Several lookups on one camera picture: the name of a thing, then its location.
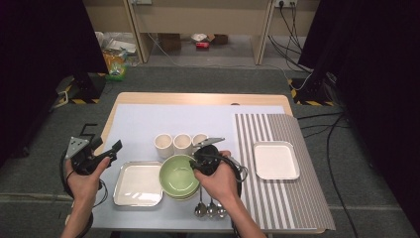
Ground white loop strap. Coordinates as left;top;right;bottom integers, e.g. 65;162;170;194
49;90;69;112

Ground small open cardboard box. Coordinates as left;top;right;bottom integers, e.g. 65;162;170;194
207;33;230;46

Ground yellow snack bag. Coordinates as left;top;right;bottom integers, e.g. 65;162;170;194
102;51;128;72

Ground pile of clear plastic bags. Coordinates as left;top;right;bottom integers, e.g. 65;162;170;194
94;31;140;67

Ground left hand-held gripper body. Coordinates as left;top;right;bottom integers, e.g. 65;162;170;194
64;136;107;177

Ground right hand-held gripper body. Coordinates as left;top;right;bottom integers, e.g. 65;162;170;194
188;136;227;177

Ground person's left hand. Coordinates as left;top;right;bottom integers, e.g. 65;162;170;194
64;156;112;202

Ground square white plate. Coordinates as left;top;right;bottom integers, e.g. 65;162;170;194
112;160;164;208
253;141;301;181

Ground black power cable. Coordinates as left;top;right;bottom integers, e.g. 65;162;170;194
267;34;314;73
278;0;305;58
289;0;303;51

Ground green snack packet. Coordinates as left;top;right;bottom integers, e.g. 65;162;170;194
105;63;128;82

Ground pale white paper sheet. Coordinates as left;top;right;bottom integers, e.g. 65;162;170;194
91;103;286;231

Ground beige wooden desk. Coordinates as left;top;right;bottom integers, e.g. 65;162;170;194
82;0;321;66

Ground black stand base hazard tape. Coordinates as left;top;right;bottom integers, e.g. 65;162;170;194
286;70;341;107
55;71;107;105

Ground cream ceramic cup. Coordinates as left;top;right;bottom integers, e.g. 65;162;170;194
172;133;193;157
154;133;174;159
191;132;210;148

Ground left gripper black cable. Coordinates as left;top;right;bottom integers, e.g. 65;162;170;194
58;150;109;209

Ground black curtain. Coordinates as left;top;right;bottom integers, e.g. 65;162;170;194
0;0;109;167
298;0;420;229

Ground person's right hand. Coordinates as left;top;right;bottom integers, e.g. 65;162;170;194
193;150;243;206

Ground brown cardboard box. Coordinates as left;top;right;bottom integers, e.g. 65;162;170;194
157;33;182;53

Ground brown white striped placemat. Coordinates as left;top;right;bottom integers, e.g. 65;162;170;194
234;113;337;231

